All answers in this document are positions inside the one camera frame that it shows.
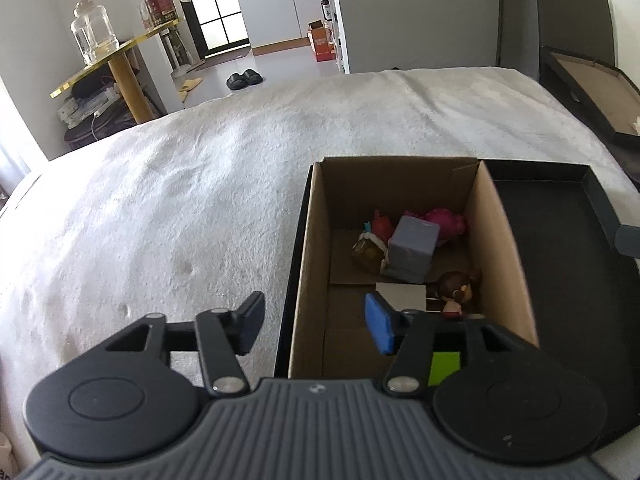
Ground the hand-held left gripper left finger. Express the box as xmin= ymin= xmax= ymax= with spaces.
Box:
xmin=102 ymin=291 xmax=266 ymax=398

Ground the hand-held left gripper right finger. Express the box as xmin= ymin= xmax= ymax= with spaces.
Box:
xmin=364 ymin=292 xmax=543 ymax=400

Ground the white charger plug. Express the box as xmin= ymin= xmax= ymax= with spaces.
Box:
xmin=375 ymin=282 xmax=427 ymax=313

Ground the brown house figurine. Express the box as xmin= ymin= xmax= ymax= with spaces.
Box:
xmin=350 ymin=230 xmax=390 ymax=273

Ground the green plastic block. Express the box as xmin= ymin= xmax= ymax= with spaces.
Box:
xmin=431 ymin=352 xmax=461 ymax=389

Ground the brown-haired red figurine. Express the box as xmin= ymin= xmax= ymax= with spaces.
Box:
xmin=429 ymin=269 xmax=482 ymax=320

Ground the pale cube toy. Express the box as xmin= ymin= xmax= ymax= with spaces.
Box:
xmin=384 ymin=214 xmax=442 ymax=281

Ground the small red figurine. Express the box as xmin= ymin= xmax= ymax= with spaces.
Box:
xmin=364 ymin=209 xmax=398 ymax=238

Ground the magenta figurine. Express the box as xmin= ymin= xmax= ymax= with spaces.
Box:
xmin=424 ymin=206 xmax=469 ymax=247

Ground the black shallow tray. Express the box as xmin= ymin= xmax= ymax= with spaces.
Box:
xmin=274 ymin=159 xmax=640 ymax=453

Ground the white fluffy blanket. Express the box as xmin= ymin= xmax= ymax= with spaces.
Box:
xmin=0 ymin=65 xmax=640 ymax=461

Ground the dark bag under table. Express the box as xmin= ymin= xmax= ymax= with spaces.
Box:
xmin=64 ymin=77 xmax=166 ymax=151

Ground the brown doormat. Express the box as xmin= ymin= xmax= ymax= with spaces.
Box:
xmin=192 ymin=47 xmax=256 ymax=73

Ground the gold round side table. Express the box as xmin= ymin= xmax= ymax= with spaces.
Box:
xmin=49 ymin=0 xmax=181 ymax=125

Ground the white power strip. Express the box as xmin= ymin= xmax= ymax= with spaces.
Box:
xmin=56 ymin=84 xmax=121 ymax=122

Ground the white small appliance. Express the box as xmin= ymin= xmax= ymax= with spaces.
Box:
xmin=167 ymin=30 xmax=201 ymax=78

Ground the orange cardboard box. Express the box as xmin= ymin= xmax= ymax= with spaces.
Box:
xmin=306 ymin=20 xmax=336 ymax=63

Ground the white low cabinet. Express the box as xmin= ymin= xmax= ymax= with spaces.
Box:
xmin=234 ymin=0 xmax=331 ymax=57

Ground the black lid with cardboard insert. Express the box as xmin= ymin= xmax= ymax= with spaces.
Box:
xmin=540 ymin=45 xmax=640 ymax=148

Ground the black framed glass door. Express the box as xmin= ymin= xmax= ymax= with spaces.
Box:
xmin=167 ymin=0 xmax=251 ymax=58

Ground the clear glass jar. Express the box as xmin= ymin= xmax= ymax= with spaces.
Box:
xmin=70 ymin=2 xmax=120 ymax=66

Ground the red tin in plastic bag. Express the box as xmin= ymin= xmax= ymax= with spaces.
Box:
xmin=140 ymin=0 xmax=193 ymax=31

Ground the grey upholstered headboard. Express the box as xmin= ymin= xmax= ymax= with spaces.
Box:
xmin=500 ymin=0 xmax=640 ymax=86

